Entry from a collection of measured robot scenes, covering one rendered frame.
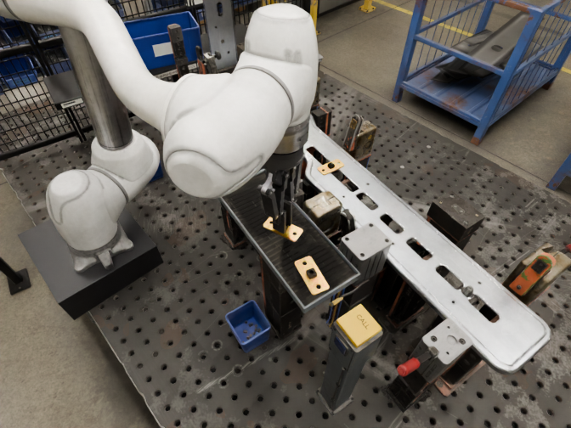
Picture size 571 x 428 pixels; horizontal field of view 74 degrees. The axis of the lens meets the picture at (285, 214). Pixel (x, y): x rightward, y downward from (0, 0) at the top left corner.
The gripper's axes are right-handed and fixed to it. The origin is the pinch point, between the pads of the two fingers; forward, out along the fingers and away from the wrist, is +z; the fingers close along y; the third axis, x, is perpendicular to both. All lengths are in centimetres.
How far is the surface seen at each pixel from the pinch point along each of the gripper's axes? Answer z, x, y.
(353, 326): 4.0, -23.0, -12.5
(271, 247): 4.1, -0.8, -5.6
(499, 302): 20, -49, 18
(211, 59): -1, 54, 44
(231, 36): 9, 71, 75
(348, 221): 10.4, -10.0, 14.6
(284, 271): 4.1, -6.1, -9.1
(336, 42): 121, 129, 311
